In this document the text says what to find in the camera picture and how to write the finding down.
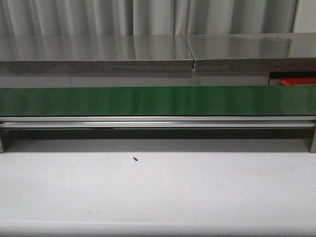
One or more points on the grey pleated curtain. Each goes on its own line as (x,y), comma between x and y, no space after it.
(145,17)

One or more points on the left conveyor support leg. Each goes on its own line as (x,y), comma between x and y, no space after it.
(5,140)

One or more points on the red tray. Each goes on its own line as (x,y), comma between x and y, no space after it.
(298,81)

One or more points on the aluminium conveyor frame rail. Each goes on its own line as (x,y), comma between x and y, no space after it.
(137,122)

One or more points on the grey counter slab left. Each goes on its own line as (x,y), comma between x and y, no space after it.
(94,55)

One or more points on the right conveyor support leg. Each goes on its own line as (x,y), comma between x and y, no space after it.
(313,143)

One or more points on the grey counter slab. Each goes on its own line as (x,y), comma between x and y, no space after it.
(284,52)
(94,55)

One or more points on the conveyor support leg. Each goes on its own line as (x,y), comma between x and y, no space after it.
(5,140)
(313,143)

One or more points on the grey counter slab right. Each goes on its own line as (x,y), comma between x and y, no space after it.
(284,52)

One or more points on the green conveyor belt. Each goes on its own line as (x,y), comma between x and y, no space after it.
(159,101)

